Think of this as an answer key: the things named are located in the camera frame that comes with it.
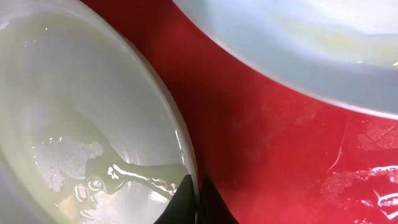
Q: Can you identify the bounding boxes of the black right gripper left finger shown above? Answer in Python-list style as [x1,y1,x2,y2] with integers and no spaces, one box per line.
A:
[154,174,196,224]

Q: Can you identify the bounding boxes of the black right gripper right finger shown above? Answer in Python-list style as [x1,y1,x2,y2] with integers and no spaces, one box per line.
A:
[199,177,239,224]

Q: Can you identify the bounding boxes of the light blue plate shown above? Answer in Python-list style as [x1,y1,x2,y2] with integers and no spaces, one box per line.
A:
[175,0,397,119]
[1,1,196,223]

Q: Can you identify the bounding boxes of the red plastic tray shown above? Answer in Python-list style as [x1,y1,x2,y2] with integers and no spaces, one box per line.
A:
[85,0,397,223]

